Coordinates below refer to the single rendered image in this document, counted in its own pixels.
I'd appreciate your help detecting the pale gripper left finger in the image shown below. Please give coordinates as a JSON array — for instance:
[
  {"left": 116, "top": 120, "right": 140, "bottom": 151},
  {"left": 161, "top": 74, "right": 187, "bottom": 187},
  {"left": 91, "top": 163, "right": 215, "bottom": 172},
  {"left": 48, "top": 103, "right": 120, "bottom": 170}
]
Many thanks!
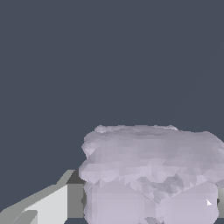
[{"left": 0, "top": 169, "right": 88, "bottom": 224}]

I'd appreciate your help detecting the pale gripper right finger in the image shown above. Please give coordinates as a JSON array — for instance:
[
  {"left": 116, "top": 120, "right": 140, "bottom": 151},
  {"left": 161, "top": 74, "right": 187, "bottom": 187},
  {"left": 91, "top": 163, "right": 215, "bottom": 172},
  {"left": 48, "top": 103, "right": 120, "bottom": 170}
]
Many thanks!
[{"left": 216, "top": 186, "right": 224, "bottom": 219}]

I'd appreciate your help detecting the pale lavender lumpy block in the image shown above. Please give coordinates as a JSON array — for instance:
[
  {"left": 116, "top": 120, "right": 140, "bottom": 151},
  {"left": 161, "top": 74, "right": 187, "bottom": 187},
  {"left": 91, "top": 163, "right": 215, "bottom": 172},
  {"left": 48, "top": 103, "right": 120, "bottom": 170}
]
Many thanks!
[{"left": 78, "top": 124, "right": 224, "bottom": 224}]

